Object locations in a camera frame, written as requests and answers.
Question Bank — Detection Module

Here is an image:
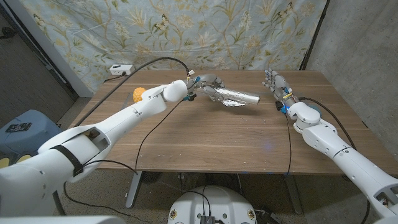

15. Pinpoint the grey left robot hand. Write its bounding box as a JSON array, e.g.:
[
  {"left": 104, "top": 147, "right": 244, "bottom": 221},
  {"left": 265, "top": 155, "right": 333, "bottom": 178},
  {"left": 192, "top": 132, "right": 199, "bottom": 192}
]
[{"left": 185, "top": 73, "right": 226, "bottom": 103}]

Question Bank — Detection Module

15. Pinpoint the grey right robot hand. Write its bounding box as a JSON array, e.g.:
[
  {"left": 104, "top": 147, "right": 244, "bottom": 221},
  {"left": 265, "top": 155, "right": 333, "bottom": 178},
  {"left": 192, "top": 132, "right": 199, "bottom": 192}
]
[{"left": 261, "top": 69, "right": 298, "bottom": 111}]

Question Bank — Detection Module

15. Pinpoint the aluminum foil roll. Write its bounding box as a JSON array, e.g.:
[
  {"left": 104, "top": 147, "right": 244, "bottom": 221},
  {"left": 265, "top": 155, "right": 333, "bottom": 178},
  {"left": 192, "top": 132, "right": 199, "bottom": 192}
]
[{"left": 203, "top": 86, "right": 261, "bottom": 108}]

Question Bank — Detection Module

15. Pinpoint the floral backdrop cloth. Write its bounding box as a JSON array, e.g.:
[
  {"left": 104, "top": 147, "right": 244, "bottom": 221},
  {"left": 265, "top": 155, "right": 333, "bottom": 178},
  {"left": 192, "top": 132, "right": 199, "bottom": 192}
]
[{"left": 18, "top": 0, "right": 327, "bottom": 94}]

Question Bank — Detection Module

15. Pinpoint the black backdrop pole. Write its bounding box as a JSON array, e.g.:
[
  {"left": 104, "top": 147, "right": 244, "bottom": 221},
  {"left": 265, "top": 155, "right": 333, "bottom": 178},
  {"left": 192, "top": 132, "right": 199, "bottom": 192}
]
[{"left": 298, "top": 0, "right": 330, "bottom": 71}]

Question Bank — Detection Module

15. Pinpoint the yellow toy pineapple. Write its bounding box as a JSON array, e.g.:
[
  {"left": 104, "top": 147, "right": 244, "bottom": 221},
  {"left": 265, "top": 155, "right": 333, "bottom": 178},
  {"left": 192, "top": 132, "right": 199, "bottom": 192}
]
[{"left": 132, "top": 86, "right": 147, "bottom": 104}]

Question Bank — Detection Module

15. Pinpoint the white power strip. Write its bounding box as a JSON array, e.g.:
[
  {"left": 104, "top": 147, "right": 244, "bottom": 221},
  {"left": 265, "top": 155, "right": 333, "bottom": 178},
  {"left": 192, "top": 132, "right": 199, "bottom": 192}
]
[{"left": 109, "top": 63, "right": 136, "bottom": 77}]

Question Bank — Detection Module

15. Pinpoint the grey table leg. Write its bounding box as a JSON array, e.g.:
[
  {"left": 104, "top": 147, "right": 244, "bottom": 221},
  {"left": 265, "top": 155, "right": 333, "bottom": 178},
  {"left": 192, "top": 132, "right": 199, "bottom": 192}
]
[
  {"left": 126, "top": 170, "right": 143, "bottom": 208},
  {"left": 282, "top": 174, "right": 303, "bottom": 215}
]

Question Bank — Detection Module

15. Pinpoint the black round fan grille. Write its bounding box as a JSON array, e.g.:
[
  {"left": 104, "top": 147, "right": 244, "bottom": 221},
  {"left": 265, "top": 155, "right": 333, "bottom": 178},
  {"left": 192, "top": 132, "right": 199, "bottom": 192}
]
[{"left": 141, "top": 171, "right": 163, "bottom": 185}]

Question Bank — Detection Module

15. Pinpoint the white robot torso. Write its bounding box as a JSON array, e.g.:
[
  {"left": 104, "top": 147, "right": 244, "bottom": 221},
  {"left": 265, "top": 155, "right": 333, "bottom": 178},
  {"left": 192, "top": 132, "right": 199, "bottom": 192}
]
[{"left": 167, "top": 185, "right": 258, "bottom": 224}]

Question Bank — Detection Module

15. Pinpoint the black yellow foot pedal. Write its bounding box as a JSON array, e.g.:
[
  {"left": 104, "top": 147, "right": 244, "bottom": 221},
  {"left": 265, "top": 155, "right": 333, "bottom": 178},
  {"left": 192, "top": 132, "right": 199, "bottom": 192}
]
[{"left": 0, "top": 154, "right": 40, "bottom": 170}]

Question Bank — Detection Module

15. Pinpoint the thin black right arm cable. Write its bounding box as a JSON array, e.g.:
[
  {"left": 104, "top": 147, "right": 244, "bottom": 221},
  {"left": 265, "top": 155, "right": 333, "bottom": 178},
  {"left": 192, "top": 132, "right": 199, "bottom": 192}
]
[{"left": 284, "top": 113, "right": 293, "bottom": 177}]

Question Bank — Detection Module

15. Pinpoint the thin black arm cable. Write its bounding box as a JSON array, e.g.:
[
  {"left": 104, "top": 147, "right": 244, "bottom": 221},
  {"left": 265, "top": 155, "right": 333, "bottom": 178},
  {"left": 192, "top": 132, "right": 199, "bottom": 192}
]
[
  {"left": 284, "top": 113, "right": 293, "bottom": 177},
  {"left": 62, "top": 99, "right": 186, "bottom": 224}
]

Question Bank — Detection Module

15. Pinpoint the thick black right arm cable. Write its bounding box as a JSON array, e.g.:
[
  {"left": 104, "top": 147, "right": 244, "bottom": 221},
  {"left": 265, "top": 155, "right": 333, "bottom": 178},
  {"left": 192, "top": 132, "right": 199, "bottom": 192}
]
[{"left": 297, "top": 96, "right": 371, "bottom": 224}]

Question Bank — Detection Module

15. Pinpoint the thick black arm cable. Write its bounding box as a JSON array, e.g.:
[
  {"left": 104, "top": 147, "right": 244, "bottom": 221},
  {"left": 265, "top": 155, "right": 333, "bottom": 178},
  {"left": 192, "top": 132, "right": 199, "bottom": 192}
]
[
  {"left": 297, "top": 96, "right": 371, "bottom": 224},
  {"left": 73, "top": 56, "right": 191, "bottom": 128}
]

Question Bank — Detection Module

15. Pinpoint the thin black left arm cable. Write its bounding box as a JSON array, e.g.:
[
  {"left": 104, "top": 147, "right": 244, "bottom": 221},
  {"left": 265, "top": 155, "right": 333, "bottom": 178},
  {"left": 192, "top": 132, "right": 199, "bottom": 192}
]
[{"left": 62, "top": 99, "right": 186, "bottom": 224}]

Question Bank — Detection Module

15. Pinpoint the black power strip cord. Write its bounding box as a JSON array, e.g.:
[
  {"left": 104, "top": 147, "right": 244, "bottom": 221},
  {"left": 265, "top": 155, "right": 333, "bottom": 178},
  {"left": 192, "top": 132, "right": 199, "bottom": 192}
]
[{"left": 103, "top": 71, "right": 127, "bottom": 84}]

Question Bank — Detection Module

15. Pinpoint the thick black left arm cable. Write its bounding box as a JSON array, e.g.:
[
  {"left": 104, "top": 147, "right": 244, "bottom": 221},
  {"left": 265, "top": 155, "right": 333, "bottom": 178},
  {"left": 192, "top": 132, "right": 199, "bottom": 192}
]
[{"left": 73, "top": 56, "right": 191, "bottom": 128}]

